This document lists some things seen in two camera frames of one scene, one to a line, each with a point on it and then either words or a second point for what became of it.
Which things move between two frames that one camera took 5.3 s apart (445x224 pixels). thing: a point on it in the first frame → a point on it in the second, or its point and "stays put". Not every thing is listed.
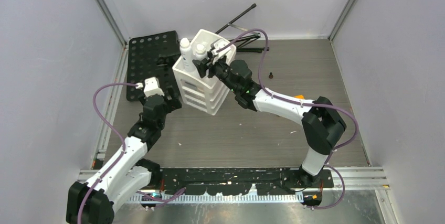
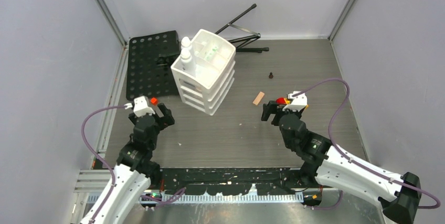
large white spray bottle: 200,53 → 188,64
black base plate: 240,181 stays put
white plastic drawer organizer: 209,95 stays put
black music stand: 154,55 stays put
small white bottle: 185,48 stays put
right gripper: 202,66 → 271,108
